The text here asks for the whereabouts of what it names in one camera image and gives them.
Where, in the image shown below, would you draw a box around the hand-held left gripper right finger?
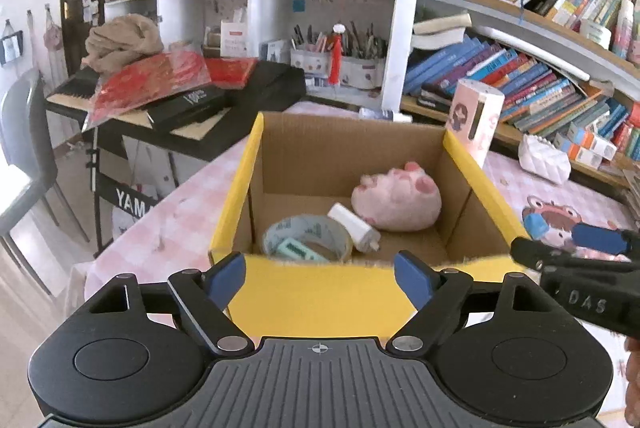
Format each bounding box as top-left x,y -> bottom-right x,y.
385,250 -> 556,357

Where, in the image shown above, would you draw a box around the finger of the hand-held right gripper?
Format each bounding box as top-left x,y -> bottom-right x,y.
510,237 -> 640,271
571,223 -> 640,255

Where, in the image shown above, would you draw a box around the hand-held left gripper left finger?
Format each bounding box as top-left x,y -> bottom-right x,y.
87,252 -> 253,359

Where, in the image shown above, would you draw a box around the pink plush pig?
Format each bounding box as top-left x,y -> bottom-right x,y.
351,161 -> 443,233

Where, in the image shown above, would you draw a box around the white small bottle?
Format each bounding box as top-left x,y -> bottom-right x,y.
327,203 -> 382,253

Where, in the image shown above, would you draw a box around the yellow cardboard box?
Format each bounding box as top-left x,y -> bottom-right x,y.
207,110 -> 532,340

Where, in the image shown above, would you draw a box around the yellow tape roll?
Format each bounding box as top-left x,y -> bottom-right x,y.
262,214 -> 353,263

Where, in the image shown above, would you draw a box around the pink printed tablecloth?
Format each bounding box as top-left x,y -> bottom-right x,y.
70,100 -> 640,334

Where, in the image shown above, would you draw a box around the orange blue white carton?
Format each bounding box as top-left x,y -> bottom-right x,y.
567,123 -> 619,159
554,134 -> 602,169

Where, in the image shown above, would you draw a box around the white quilted pouch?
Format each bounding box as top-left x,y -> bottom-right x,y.
517,134 -> 572,185

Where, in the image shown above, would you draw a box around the red boxed book set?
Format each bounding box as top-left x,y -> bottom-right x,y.
612,102 -> 640,155

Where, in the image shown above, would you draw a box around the black keyboard stand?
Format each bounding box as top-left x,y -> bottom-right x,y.
85,128 -> 177,259

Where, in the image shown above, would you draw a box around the pink humidifier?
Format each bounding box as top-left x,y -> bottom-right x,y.
448,79 -> 505,167

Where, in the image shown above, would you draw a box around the black electronic keyboard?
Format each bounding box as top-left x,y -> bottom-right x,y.
45,60 -> 307,159

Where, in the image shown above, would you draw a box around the white cream jar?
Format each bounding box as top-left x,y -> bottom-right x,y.
580,18 -> 613,50

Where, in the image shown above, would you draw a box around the flat red package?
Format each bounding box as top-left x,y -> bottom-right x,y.
206,58 -> 258,89

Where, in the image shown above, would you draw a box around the white pastel bottle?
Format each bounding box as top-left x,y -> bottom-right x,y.
612,0 -> 636,58

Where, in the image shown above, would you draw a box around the red paper packets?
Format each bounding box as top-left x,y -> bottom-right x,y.
82,50 -> 212,129

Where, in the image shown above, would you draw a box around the pen holder with pens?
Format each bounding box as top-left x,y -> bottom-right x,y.
290,22 -> 387,89

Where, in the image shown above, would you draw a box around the white red label box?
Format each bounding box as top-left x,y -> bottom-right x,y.
220,20 -> 250,58

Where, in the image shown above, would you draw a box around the white wooden bookshelf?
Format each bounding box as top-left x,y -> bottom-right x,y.
102,0 -> 640,189

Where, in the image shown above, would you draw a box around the dark grey chair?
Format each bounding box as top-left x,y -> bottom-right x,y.
0,68 -> 92,299

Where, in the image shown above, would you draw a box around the stack of white books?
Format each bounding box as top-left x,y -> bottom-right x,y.
412,12 -> 474,49

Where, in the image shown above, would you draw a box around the beige crumpled cloth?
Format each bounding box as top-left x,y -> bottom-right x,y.
85,15 -> 164,74

